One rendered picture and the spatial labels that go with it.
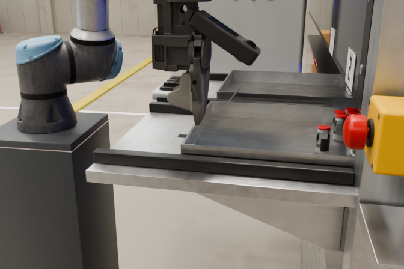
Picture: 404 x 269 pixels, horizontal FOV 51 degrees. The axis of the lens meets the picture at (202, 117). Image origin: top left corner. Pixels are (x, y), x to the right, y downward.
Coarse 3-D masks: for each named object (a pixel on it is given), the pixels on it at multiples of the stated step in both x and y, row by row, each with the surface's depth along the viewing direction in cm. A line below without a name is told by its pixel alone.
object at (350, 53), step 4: (348, 52) 73; (352, 52) 69; (348, 56) 73; (352, 56) 68; (348, 60) 73; (352, 60) 68; (348, 64) 72; (352, 64) 68; (348, 68) 72; (352, 68) 67; (352, 72) 67; (352, 76) 67; (348, 80) 71; (352, 80) 67; (348, 84) 71; (352, 84) 67
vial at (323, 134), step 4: (320, 132) 70; (324, 132) 70; (328, 132) 70; (316, 136) 71; (320, 136) 70; (324, 136) 70; (328, 136) 70; (316, 140) 71; (320, 140) 70; (316, 144) 71; (316, 148) 71; (316, 152) 71; (320, 152) 71; (324, 152) 70; (328, 152) 71
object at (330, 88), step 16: (224, 80) 109; (240, 80) 122; (256, 80) 121; (272, 80) 120; (288, 80) 120; (304, 80) 119; (320, 80) 118; (336, 80) 117; (224, 96) 98; (240, 96) 97; (256, 96) 96; (272, 96) 96; (288, 96) 95; (304, 96) 94; (320, 96) 107; (336, 96) 107; (352, 96) 107
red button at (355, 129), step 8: (352, 120) 47; (360, 120) 47; (344, 128) 48; (352, 128) 46; (360, 128) 46; (368, 128) 48; (344, 136) 48; (352, 136) 46; (360, 136) 46; (368, 136) 47; (352, 144) 47; (360, 144) 47
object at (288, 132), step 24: (216, 120) 88; (240, 120) 88; (264, 120) 88; (288, 120) 88; (312, 120) 87; (192, 144) 66; (216, 144) 75; (240, 144) 75; (264, 144) 75; (288, 144) 75; (312, 144) 75; (336, 144) 75
